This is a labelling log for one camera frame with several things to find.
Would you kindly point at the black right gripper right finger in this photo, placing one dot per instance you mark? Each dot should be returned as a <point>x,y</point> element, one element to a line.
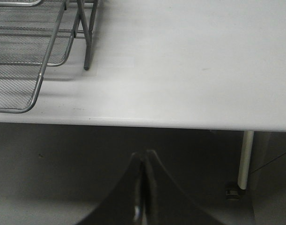
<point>165,202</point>

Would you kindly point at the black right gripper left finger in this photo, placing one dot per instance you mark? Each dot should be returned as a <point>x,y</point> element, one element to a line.
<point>125,203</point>

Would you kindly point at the white table leg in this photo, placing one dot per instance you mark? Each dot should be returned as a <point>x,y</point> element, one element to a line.
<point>245,158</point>

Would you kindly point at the grey wire rack frame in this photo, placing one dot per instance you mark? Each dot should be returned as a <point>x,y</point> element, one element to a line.
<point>87,29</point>

